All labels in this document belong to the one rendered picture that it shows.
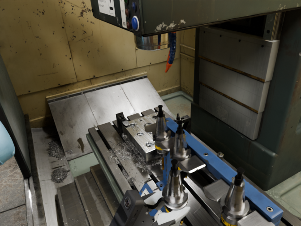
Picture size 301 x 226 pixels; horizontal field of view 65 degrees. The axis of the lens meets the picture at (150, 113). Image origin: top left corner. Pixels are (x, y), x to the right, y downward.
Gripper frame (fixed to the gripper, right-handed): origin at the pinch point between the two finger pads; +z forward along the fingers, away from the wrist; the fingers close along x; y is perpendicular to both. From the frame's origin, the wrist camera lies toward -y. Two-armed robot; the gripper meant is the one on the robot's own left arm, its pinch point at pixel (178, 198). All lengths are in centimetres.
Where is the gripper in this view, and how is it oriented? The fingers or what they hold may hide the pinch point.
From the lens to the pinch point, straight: 63.7
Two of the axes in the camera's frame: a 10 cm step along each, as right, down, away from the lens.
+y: 0.8, 8.5, 5.3
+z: 8.8, -3.1, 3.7
